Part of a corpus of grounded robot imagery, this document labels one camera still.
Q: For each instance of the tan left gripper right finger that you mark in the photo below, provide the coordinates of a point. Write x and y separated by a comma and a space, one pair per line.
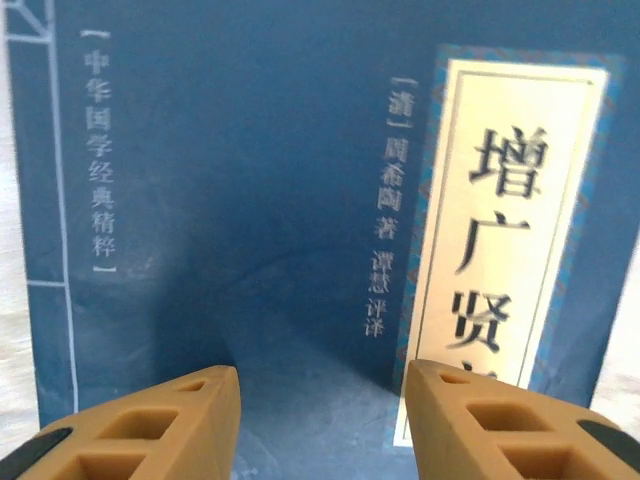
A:
475, 440

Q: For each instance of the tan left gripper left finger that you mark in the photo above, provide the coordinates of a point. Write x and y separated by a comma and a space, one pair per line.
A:
165, 440

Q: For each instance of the dark blue book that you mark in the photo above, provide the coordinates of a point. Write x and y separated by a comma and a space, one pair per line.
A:
250, 150

